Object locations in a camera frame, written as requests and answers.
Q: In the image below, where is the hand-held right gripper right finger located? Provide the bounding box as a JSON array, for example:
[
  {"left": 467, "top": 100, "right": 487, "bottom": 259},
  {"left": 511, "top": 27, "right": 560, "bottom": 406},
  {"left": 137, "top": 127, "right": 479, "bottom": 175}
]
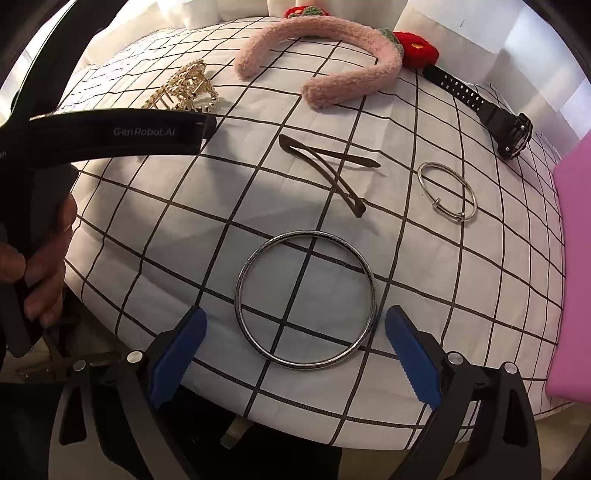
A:
[{"left": 385, "top": 305, "right": 542, "bottom": 480}]

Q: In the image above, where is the brown hair clip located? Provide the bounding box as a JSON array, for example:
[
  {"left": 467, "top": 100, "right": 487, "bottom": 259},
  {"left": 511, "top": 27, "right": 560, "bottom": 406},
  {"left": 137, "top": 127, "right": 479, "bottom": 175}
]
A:
[{"left": 278, "top": 134, "right": 382, "bottom": 218}]

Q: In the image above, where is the thin silver bracelet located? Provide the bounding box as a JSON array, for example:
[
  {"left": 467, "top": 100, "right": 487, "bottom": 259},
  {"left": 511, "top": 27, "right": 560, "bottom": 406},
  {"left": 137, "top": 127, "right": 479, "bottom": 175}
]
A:
[{"left": 417, "top": 161, "right": 477, "bottom": 224}]

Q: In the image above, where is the white checked tablecloth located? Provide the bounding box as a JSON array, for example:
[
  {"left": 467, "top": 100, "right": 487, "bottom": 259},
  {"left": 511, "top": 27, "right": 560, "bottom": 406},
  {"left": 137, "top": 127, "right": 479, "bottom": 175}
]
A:
[{"left": 54, "top": 17, "right": 568, "bottom": 452}]

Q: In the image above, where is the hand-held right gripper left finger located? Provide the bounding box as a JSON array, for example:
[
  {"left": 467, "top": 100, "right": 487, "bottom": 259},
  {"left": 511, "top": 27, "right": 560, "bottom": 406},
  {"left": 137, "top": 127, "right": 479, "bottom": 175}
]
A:
[{"left": 48, "top": 305, "right": 208, "bottom": 480}]

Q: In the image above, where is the black wristwatch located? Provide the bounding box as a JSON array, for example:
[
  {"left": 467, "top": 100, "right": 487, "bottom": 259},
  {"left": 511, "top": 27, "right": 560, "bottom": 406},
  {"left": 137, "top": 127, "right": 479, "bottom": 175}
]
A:
[{"left": 422, "top": 64, "right": 534, "bottom": 161}]

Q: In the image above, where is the large silver bangle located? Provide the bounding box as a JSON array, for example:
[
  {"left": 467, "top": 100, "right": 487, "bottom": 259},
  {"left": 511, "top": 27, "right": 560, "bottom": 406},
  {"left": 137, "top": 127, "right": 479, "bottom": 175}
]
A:
[{"left": 234, "top": 229, "right": 378, "bottom": 370}]

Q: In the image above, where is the gold claw hair clip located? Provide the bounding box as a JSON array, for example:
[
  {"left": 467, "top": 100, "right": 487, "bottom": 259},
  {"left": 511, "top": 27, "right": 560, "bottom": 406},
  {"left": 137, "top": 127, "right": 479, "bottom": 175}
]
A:
[{"left": 140, "top": 58, "right": 219, "bottom": 114}]

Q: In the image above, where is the pink box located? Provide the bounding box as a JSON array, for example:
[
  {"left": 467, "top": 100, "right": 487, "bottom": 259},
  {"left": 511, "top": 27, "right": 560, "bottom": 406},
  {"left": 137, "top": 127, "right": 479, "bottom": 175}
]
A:
[{"left": 545, "top": 144, "right": 591, "bottom": 406}]

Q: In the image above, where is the red crochet flower hair clip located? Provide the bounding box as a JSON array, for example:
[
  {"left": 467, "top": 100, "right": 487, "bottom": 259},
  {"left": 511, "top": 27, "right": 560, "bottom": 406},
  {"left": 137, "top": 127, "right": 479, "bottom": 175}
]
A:
[
  {"left": 379, "top": 27, "right": 441, "bottom": 71},
  {"left": 282, "top": 4, "right": 326, "bottom": 22}
]

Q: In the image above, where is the white pillow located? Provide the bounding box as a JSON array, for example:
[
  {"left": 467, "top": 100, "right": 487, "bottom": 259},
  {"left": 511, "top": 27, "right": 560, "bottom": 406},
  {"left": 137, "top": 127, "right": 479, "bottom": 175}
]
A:
[
  {"left": 173, "top": 0, "right": 289, "bottom": 29},
  {"left": 396, "top": 0, "right": 591, "bottom": 153}
]

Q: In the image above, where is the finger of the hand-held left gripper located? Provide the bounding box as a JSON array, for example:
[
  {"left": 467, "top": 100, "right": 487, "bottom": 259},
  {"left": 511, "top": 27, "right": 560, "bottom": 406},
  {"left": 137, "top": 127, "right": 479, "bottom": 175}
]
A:
[
  {"left": 0, "top": 0, "right": 94, "bottom": 132},
  {"left": 28, "top": 108, "right": 218, "bottom": 169}
]

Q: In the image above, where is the pink fuzzy headband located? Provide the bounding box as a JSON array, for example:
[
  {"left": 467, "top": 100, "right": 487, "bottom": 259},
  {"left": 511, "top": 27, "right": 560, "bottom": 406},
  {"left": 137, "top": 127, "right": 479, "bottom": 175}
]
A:
[{"left": 234, "top": 19, "right": 403, "bottom": 110}]

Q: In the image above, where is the person's left hand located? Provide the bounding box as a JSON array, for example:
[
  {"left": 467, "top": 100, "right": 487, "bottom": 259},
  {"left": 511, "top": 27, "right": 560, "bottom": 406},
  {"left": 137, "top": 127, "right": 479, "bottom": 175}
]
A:
[{"left": 0, "top": 193, "right": 78, "bottom": 328}]

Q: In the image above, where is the beige wooden piece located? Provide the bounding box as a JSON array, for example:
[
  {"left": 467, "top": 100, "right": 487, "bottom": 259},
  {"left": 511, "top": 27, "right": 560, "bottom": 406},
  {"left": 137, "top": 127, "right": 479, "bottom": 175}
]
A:
[{"left": 220, "top": 414, "right": 246, "bottom": 451}]

